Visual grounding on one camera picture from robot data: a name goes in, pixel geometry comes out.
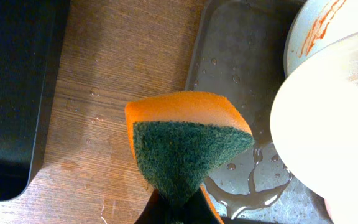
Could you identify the cream plate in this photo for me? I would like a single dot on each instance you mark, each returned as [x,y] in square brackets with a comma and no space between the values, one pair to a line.
[314,126]

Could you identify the black rectangular bin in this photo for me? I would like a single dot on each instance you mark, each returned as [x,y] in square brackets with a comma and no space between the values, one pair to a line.
[31,41]

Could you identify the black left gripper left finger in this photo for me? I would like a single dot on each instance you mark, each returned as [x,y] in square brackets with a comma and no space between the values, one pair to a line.
[156,211]

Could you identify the dark brown serving tray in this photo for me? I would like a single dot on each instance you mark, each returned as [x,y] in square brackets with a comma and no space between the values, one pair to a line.
[239,54]

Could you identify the grey-white plate with sauce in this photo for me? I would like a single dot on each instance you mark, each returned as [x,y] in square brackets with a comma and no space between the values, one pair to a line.
[318,24]

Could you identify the green and orange sponge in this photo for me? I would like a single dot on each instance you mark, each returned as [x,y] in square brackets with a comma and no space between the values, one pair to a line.
[179,138]

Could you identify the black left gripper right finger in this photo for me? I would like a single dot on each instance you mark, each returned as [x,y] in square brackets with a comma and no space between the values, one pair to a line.
[198,211]

